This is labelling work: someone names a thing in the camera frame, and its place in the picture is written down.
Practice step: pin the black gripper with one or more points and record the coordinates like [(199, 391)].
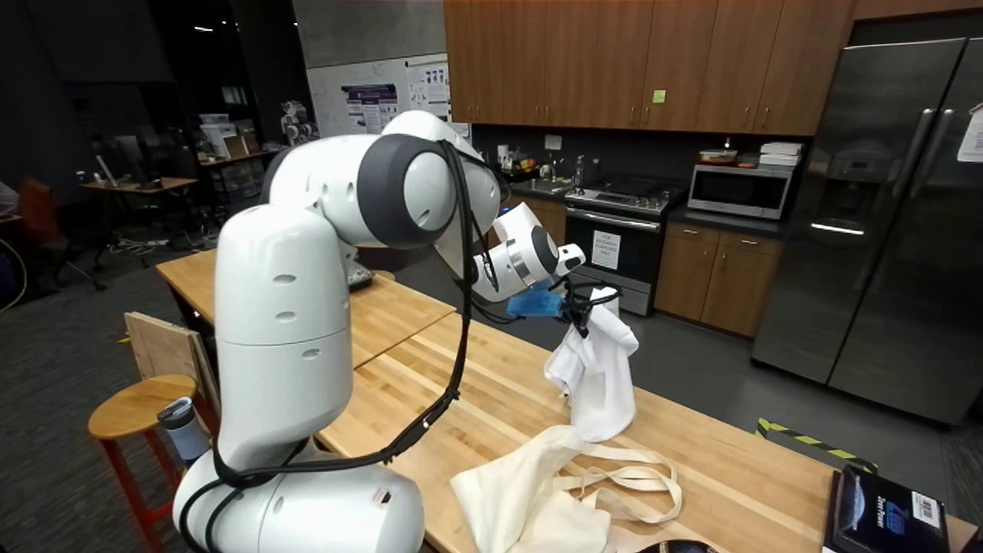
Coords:
[(583, 292)]

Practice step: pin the white towel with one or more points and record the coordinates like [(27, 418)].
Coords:
[(601, 380)]

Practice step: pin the cream cloth tote bag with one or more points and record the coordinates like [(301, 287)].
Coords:
[(534, 503)]

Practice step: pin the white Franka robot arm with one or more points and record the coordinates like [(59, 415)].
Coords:
[(286, 327)]

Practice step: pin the white printed notice sheet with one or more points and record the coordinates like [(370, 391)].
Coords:
[(606, 251)]

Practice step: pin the stainless steel stove oven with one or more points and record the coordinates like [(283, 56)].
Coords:
[(631, 240)]

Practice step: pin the wide wooden base cabinet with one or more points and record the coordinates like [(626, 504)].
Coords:
[(551, 216)]

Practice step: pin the wooden base cabinet two-door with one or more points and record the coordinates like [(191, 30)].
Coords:
[(717, 276)]

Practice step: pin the silver microwave oven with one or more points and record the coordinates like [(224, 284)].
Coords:
[(739, 191)]

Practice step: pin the brown bowl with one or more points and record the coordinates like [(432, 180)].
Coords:
[(717, 153)]

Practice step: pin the black tray with foil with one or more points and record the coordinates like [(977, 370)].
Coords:
[(361, 273)]

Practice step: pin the green sticky note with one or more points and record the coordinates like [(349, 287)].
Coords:
[(659, 95)]

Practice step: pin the dark round bowl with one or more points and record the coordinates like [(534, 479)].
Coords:
[(678, 544)]

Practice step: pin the stack of white plates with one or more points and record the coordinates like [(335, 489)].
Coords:
[(781, 153)]

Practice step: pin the yellow black floor tape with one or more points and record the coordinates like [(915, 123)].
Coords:
[(817, 444)]

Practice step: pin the stainless steel refrigerator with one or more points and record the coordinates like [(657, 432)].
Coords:
[(879, 224)]

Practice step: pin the black tablet box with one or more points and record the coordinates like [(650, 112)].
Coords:
[(885, 510)]

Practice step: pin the grey water bottle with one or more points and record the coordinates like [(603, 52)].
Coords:
[(185, 432)]

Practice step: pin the plywood board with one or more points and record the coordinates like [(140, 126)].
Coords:
[(163, 344)]

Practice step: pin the round wooden stool red legs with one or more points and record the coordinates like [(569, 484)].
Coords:
[(133, 410)]

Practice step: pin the wooden office desk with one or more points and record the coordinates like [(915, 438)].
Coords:
[(140, 186)]

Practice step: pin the red office chair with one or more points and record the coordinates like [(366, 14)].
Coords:
[(43, 218)]

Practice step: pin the person in white shirt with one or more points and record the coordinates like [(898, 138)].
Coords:
[(8, 197)]

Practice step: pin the white wall outlet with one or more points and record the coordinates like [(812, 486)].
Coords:
[(554, 142)]

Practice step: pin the white wall poster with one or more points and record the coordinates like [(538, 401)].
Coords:
[(370, 95)]

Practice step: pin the small wooden wall cabinet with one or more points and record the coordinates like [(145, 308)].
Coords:
[(917, 8)]

